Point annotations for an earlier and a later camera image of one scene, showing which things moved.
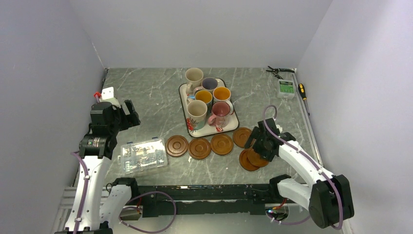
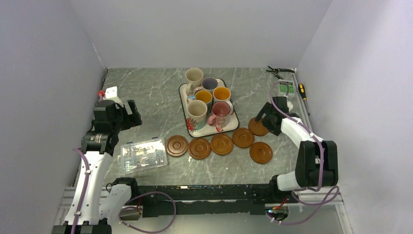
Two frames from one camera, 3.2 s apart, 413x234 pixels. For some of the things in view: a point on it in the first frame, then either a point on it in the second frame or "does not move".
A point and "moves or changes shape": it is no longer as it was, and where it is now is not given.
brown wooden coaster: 245,163 moves or changes shape
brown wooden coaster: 254,159 moves or changes shape
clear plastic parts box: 142,156 does not move
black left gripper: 130,120 does not move
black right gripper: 267,155 to 267,109
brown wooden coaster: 221,144 does not move
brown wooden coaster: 240,135 does not move
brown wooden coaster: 177,146 does not move
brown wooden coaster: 199,148 does not move
